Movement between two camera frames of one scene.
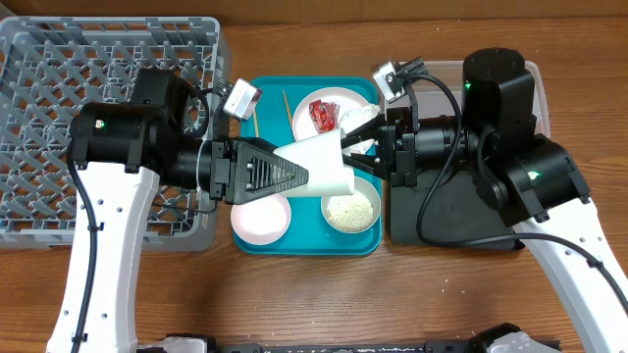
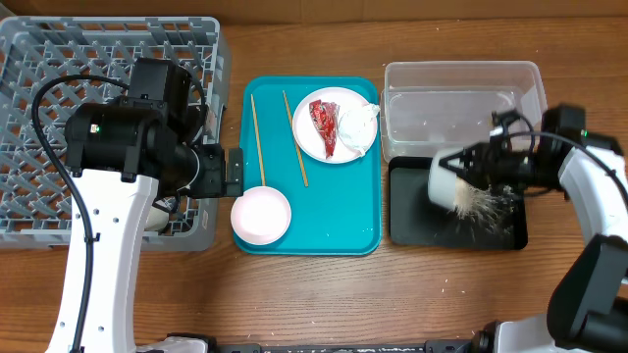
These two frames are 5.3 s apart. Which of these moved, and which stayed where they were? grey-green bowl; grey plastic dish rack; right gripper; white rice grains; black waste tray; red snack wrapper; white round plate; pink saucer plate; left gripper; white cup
Moved: left gripper; white rice grains; white cup; right gripper; grey-green bowl
Stayed: white round plate; pink saucer plate; black waste tray; red snack wrapper; grey plastic dish rack
